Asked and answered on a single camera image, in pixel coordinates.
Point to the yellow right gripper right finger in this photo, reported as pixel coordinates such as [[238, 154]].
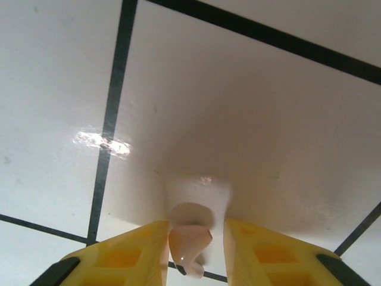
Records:
[[268, 262]]

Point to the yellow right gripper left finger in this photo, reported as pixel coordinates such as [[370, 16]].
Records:
[[119, 259]]

